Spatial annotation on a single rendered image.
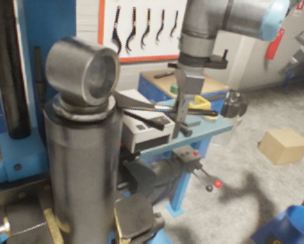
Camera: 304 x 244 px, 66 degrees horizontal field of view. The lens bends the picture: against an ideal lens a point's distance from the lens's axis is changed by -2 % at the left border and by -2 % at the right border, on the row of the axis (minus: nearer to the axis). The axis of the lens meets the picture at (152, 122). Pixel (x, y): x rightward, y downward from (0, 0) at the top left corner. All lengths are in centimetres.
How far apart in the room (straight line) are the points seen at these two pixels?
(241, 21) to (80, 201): 64
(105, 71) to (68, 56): 13
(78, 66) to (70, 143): 19
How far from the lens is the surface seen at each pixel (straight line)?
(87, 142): 63
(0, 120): 168
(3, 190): 104
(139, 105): 68
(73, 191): 76
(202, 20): 59
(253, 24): 58
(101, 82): 67
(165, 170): 122
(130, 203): 104
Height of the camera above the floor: 181
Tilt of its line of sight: 32 degrees down
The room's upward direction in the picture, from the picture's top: 10 degrees clockwise
